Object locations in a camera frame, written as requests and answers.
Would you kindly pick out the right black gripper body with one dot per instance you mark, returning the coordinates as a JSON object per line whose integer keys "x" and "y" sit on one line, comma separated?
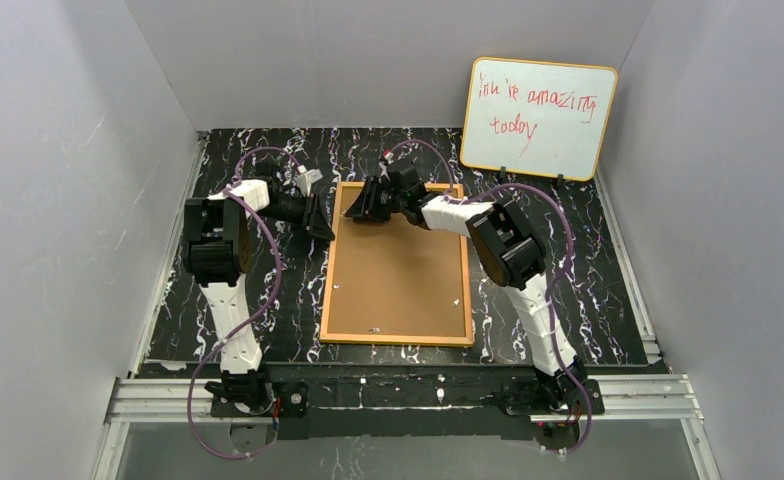
{"x": 379, "y": 200}

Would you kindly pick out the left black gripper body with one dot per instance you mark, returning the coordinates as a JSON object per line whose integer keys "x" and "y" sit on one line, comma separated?
{"x": 310, "y": 211}

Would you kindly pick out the yellow wooden picture frame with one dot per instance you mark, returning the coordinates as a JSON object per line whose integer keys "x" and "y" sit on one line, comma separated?
{"x": 329, "y": 285}

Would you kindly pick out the brown backing board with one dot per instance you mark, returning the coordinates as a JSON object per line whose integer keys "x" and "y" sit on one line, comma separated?
{"x": 398, "y": 272}

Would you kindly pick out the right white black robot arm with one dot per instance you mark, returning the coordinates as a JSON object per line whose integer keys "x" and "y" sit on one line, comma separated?
{"x": 509, "y": 251}

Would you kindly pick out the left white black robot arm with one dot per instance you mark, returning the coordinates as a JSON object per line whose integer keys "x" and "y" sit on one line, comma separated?
{"x": 217, "y": 253}

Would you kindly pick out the whiteboard with red writing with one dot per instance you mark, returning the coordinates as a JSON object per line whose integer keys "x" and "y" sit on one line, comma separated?
{"x": 537, "y": 118}

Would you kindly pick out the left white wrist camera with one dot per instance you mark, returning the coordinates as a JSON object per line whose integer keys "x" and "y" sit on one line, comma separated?
{"x": 305, "y": 179}

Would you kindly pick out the aluminium rail with black bases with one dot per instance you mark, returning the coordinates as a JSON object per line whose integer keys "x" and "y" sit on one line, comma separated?
{"x": 416, "y": 400}

